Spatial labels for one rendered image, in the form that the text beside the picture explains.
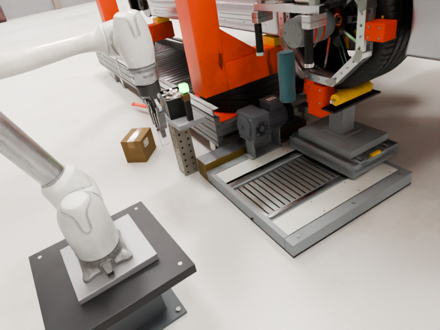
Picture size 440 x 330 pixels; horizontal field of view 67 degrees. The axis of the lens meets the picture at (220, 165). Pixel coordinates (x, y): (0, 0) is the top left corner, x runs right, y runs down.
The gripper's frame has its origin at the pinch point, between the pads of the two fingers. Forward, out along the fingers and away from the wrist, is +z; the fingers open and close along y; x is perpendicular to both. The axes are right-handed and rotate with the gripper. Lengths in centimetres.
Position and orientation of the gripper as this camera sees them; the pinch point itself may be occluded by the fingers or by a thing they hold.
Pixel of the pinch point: (163, 135)
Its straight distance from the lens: 120.5
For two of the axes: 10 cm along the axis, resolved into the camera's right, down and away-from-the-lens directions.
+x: 8.4, -4.1, 3.5
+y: 5.2, 4.1, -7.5
